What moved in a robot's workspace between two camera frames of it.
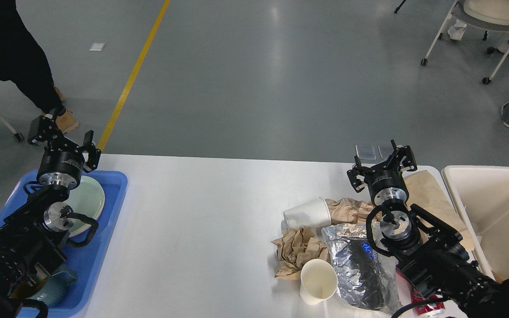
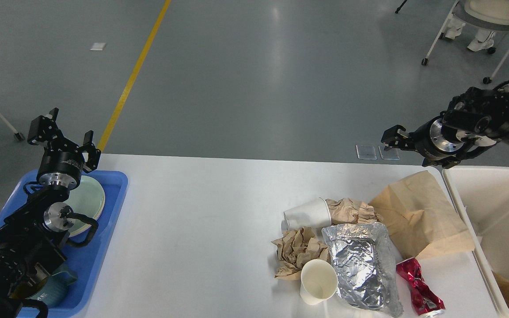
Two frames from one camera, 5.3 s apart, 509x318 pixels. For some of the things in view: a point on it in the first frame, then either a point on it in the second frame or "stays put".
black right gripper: [388, 182] to [428, 139]
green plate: [87, 199] stays put
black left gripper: [60, 165] stays put
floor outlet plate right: [385, 150] stays put
